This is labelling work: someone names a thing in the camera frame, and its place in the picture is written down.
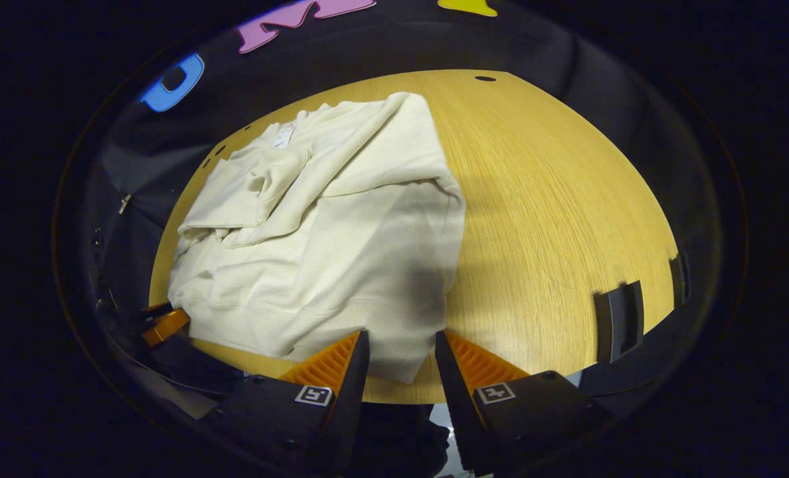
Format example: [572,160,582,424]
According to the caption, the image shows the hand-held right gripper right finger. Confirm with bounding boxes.
[434,330,611,476]

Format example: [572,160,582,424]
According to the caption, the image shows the black table edge clamp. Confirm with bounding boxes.
[668,252,692,307]
[592,280,646,364]

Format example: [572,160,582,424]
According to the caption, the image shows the white sweatshirt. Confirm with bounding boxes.
[167,92,467,384]

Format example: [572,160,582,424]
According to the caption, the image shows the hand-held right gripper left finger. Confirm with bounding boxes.
[199,330,371,475]

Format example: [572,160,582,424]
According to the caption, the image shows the black backdrop cloth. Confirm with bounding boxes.
[56,0,727,399]

